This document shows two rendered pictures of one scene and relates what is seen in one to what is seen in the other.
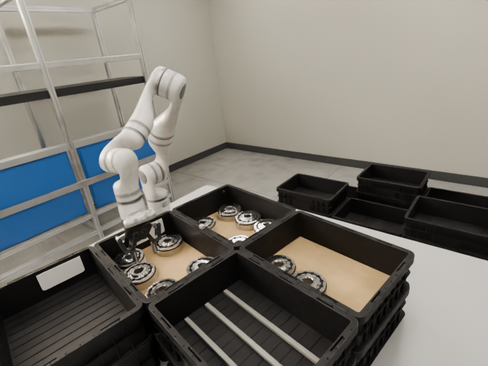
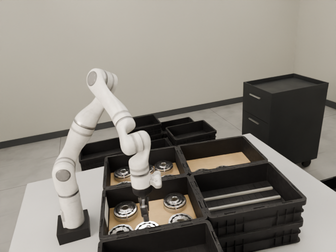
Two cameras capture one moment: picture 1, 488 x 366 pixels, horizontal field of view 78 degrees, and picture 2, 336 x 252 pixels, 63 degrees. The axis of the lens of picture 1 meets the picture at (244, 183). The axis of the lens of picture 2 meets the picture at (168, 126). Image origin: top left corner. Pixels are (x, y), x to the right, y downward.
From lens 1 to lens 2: 104 cm
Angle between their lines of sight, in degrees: 52
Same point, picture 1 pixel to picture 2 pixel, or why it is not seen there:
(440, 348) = not seen: hidden behind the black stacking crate
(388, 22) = (66, 20)
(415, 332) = not seen: hidden behind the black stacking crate
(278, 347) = (251, 197)
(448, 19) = (106, 20)
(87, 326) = not seen: outside the picture
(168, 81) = (112, 78)
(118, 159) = (147, 138)
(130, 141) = (132, 126)
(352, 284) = (231, 163)
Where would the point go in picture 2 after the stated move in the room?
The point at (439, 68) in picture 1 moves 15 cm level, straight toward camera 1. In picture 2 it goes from (110, 51) to (113, 52)
